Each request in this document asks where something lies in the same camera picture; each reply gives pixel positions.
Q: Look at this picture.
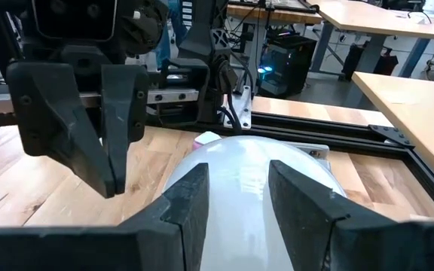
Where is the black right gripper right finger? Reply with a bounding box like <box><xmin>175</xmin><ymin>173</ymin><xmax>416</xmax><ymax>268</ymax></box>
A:
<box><xmin>268</xmin><ymin>160</ymin><xmax>434</xmax><ymax>271</ymax></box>

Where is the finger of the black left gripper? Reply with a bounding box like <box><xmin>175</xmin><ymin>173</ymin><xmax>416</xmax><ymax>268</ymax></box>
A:
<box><xmin>6</xmin><ymin>62</ymin><xmax>117</xmax><ymax>199</ymax></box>
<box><xmin>102</xmin><ymin>64</ymin><xmax>150</xmax><ymax>195</ymax></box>

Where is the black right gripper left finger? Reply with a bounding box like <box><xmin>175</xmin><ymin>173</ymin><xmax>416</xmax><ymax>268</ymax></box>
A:
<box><xmin>0</xmin><ymin>162</ymin><xmax>210</xmax><ymax>271</ymax></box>

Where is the light wooden desk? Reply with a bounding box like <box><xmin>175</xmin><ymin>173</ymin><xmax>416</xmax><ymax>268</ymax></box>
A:
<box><xmin>351</xmin><ymin>71</ymin><xmax>434</xmax><ymax>196</ymax></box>
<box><xmin>307</xmin><ymin>0</ymin><xmax>434</xmax><ymax>78</ymax></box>

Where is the black computer tower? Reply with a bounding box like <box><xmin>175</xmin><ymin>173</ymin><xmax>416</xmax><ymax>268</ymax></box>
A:
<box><xmin>257</xmin><ymin>29</ymin><xmax>318</xmax><ymax>98</ymax></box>

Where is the wooden workbench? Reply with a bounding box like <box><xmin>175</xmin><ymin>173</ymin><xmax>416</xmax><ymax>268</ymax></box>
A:
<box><xmin>226</xmin><ymin>2</ymin><xmax>323</xmax><ymax>26</ymax></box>

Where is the black and red bag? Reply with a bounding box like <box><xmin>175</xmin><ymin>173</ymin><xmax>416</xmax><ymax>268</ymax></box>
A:
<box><xmin>341</xmin><ymin>41</ymin><xmax>399</xmax><ymax>77</ymax></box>

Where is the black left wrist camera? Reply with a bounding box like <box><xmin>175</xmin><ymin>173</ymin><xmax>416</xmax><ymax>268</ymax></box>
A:
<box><xmin>31</xmin><ymin>0</ymin><xmax>119</xmax><ymax>43</ymax></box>

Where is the black aluminium table frame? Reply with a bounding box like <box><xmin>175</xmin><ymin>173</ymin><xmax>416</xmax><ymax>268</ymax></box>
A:
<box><xmin>145</xmin><ymin>111</ymin><xmax>434</xmax><ymax>221</ymax></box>

